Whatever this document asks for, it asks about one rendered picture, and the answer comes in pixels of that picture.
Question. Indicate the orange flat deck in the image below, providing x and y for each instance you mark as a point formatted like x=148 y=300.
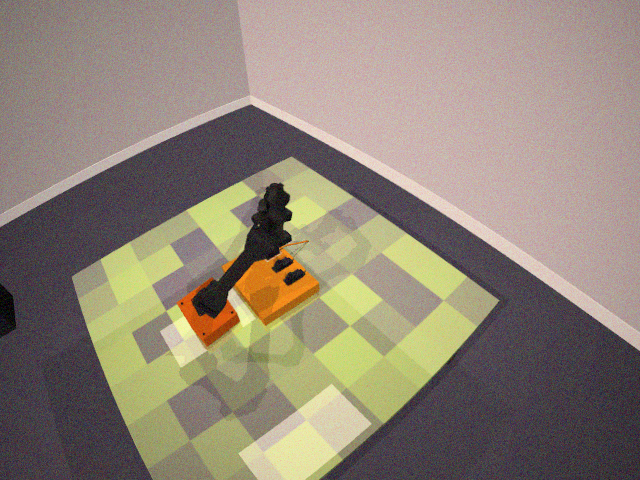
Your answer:
x=275 y=286

